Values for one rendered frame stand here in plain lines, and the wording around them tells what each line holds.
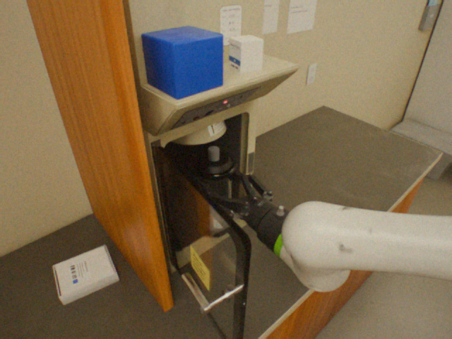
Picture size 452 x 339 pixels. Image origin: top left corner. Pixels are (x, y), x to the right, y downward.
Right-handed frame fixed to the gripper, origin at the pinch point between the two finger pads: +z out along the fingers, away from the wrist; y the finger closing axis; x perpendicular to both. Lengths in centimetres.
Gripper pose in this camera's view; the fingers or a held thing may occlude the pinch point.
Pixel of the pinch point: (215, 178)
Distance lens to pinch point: 81.0
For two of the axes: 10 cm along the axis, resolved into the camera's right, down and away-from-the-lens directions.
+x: 0.1, 8.1, 5.8
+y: -7.9, 3.6, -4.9
